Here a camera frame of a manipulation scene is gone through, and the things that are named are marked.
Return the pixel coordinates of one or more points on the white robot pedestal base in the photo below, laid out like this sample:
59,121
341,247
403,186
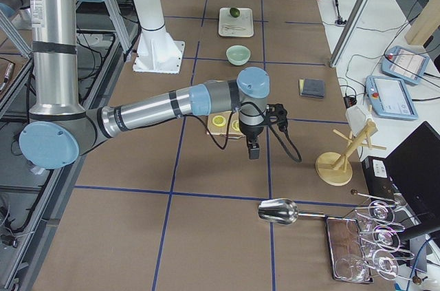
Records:
157,52

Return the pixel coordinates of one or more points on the cream bear serving tray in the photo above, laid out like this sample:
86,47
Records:
245,20

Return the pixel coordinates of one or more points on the lemon slice upper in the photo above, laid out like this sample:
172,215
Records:
219,121

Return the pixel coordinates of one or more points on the blue teach pendant far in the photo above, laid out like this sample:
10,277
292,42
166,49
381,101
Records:
405,64

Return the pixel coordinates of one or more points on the black monitor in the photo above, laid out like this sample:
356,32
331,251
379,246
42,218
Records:
414,168

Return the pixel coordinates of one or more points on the lemon slice single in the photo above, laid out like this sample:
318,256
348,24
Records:
235,126

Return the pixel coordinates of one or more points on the wooden mug tree stand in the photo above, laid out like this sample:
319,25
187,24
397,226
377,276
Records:
334,168

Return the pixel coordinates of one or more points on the metal scoop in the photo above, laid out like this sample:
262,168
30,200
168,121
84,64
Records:
284,211

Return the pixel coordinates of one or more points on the wooden cutting board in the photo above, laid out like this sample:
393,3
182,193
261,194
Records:
222,131

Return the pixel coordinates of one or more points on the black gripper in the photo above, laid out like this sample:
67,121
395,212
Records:
249,130

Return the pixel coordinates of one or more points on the light green bowl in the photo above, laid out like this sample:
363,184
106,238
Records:
238,55

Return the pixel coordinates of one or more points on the blue teach pendant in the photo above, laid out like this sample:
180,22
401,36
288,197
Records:
405,64
390,98

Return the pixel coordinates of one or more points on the blue teach pendant near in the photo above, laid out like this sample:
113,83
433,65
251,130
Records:
390,98

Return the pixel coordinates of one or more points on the aluminium frame post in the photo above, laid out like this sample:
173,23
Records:
347,32

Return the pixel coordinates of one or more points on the black framed glass tray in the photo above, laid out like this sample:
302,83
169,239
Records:
342,239

